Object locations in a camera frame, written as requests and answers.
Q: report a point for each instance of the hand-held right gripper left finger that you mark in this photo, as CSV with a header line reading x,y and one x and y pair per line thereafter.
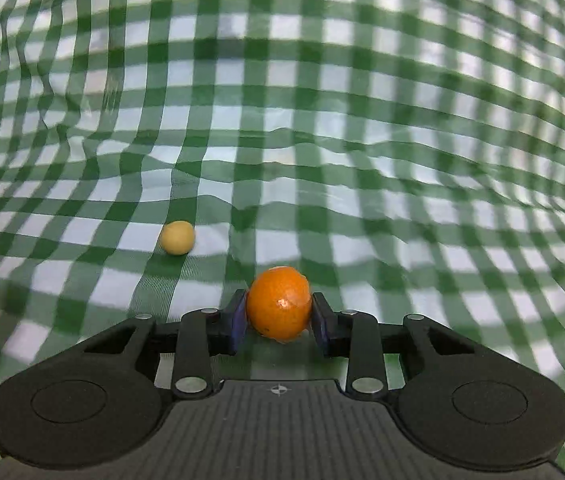
x,y
238,322

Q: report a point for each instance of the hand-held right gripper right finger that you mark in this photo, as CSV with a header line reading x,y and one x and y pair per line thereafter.
x,y
320,325

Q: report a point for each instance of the small orange kumquat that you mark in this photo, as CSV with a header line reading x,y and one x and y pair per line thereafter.
x,y
278,305

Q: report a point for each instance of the small yellow round fruit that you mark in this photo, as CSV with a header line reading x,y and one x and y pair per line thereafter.
x,y
178,238

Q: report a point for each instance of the green checked tablecloth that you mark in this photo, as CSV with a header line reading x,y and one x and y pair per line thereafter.
x,y
312,110

